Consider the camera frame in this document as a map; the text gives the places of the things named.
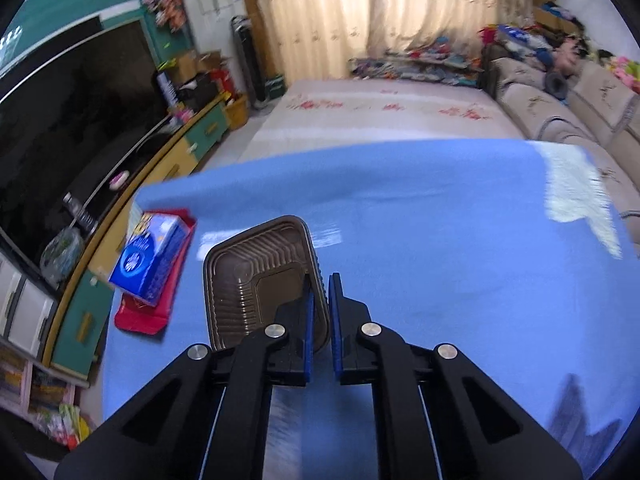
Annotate black tower fan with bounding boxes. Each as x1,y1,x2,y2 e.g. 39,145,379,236
230,15,266,110

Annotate blue tissue pack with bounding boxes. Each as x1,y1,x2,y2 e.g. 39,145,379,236
108,211,188,308

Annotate glass bowl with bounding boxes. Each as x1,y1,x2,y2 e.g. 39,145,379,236
40,227,85,286

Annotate hanging flower decoration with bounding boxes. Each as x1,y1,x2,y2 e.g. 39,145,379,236
142,0,188,28

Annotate white plastic bag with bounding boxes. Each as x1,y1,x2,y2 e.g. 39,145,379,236
530,141,623,261

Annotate pink bookshelf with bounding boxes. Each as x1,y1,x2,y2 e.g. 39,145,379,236
0,340,91,453

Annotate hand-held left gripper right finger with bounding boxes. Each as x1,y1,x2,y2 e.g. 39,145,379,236
327,272,583,480

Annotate blue tablecloth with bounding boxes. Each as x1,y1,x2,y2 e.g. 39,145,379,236
102,139,628,480

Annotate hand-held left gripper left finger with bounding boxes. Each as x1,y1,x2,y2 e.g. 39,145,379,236
54,272,317,480

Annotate pile of plush toys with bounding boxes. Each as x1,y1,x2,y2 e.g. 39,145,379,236
595,47,640,93

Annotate brown plastic tray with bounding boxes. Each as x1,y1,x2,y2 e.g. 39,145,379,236
202,215,332,353

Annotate low glass table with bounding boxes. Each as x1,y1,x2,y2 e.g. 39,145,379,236
347,52,486,83

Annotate white drawer unit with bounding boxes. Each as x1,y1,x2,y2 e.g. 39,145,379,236
0,252,58,361

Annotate flat red box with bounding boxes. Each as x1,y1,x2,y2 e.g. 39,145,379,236
114,208,197,336

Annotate yellow basket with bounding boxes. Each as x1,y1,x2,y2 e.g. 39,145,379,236
225,95,249,130

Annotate floral rug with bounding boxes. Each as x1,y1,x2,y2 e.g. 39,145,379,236
240,77,526,163

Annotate green yellow television cabinet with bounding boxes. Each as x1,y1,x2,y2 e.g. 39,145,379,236
42,95,233,378

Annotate open cardboard box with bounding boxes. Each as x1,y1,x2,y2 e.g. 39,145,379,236
177,50,223,81

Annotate beige curtains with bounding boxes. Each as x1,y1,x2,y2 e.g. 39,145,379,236
237,0,533,81

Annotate beige sofa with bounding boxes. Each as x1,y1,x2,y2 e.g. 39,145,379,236
482,55,640,221

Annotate clear water bottle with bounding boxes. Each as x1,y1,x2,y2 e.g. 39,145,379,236
62,192,97,233

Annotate large black television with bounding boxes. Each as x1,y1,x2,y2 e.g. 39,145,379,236
0,15,171,281

